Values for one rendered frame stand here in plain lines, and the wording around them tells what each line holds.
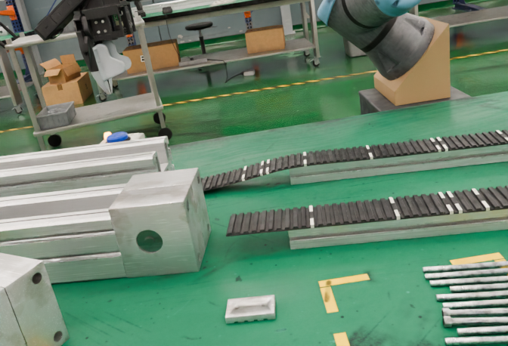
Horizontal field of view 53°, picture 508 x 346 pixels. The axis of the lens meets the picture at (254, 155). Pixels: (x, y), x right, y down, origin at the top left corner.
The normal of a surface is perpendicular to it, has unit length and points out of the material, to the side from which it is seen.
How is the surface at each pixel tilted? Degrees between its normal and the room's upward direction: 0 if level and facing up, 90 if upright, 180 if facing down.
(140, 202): 0
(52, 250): 90
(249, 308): 0
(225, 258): 0
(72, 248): 90
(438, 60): 90
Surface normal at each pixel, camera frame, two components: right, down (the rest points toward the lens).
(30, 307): 0.89, 0.03
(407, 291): -0.15, -0.92
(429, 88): 0.04, 0.35
